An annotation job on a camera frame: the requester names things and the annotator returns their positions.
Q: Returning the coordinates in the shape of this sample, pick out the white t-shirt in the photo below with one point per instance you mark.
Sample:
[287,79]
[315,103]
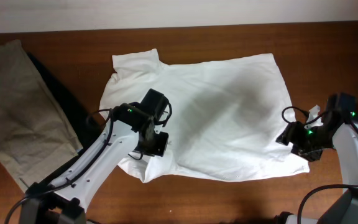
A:
[226,117]

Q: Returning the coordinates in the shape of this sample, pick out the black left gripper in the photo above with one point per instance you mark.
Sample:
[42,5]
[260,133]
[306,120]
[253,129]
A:
[159,148]

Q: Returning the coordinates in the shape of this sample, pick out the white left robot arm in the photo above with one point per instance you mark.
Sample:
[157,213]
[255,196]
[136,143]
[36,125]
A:
[65,195]

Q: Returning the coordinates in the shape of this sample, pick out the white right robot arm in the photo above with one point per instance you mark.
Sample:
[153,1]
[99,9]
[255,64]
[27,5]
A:
[335,128]

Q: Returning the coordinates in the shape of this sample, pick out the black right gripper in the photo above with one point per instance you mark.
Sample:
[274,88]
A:
[291,133]

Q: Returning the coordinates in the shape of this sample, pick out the khaki beige garment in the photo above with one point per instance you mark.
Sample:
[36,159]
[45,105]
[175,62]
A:
[36,136]

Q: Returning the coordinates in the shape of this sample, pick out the black garment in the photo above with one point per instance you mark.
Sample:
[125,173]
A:
[84,126]

